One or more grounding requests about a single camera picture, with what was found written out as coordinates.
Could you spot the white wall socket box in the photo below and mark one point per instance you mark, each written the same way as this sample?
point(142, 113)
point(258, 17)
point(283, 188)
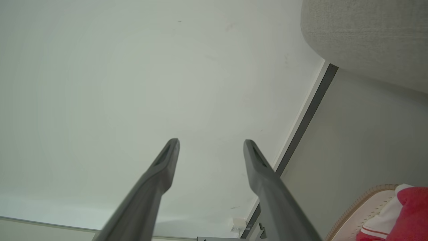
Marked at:
point(238, 225)

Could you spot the black and white baseboard strip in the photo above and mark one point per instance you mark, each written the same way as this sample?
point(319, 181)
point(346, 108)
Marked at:
point(301, 130)

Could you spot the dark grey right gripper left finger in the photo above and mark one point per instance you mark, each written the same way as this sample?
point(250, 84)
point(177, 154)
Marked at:
point(150, 194)

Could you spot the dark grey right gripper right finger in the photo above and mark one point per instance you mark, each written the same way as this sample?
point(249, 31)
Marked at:
point(277, 204)

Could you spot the white perforated laundry basket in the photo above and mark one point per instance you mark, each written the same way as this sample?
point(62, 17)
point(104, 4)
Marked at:
point(367, 209)

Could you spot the red shirt with black print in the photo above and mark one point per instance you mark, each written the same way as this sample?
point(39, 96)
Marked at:
point(414, 214)

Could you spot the grey fabric sofa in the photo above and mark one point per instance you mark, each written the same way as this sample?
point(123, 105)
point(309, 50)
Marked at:
point(371, 36)

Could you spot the white cloth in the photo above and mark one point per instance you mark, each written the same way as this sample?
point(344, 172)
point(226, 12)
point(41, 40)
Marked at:
point(384, 217)

